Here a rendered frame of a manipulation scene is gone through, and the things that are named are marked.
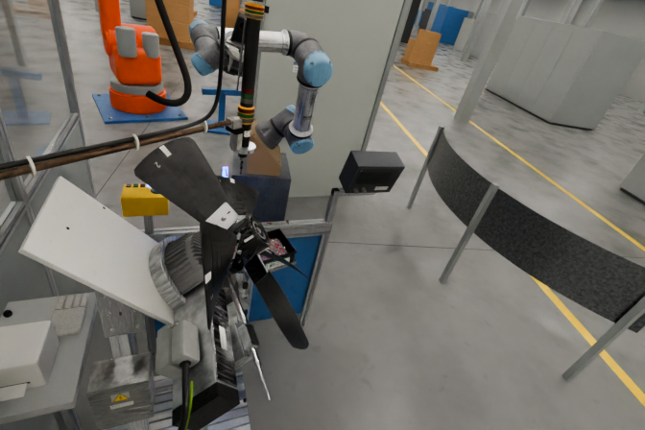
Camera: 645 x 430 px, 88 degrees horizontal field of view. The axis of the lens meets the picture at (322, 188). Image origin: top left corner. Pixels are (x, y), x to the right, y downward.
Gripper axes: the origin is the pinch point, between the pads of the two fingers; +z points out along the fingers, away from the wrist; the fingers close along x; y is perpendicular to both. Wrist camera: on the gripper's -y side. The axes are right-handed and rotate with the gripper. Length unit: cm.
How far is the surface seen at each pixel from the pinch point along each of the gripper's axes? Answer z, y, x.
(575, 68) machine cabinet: -572, -115, -800
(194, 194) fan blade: 10.2, 37.4, 4.2
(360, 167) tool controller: -31, 36, -64
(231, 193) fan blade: -11, 48, -9
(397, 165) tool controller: -34, 31, -84
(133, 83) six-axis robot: -360, 138, 86
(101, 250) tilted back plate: 24, 48, 22
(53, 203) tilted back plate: 20, 39, 33
